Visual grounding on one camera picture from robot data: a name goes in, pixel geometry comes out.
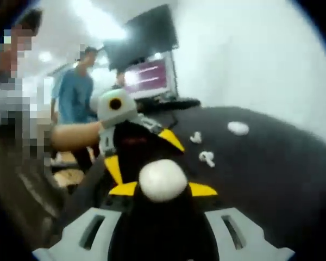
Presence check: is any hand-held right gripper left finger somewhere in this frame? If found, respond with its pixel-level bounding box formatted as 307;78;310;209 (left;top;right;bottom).
32;181;139;261

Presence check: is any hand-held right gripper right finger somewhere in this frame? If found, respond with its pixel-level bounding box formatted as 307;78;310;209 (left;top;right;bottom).
189;182;296;261

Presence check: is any white oval charging case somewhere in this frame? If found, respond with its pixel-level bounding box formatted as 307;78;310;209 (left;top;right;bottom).
139;159;188;203

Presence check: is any white rounded rectangular charging case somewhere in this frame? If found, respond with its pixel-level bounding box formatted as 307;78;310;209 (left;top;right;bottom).
227;121;249;136

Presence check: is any black keyboard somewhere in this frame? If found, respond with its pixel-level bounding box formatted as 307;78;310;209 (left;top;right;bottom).
140;98;202;111

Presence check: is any laptop with purple screen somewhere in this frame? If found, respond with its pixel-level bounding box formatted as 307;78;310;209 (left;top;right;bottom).
123;51;179;100

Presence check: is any black table mat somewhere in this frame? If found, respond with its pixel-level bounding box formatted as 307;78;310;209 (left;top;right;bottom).
70;105;326;261

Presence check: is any black monitor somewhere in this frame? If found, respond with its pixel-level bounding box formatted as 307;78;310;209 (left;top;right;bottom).
103;4;179;70

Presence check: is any person's head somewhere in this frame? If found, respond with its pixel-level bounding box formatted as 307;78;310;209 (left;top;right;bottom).
13;9;44;30

